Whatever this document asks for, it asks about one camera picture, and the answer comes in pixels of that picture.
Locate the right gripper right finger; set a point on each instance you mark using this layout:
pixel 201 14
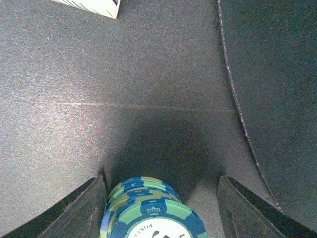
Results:
pixel 245 215

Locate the green poker chip stack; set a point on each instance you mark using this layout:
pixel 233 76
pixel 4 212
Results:
pixel 146 207

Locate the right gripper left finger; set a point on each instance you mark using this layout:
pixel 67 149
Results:
pixel 78 215

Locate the round black poker mat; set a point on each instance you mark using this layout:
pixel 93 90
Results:
pixel 270 49

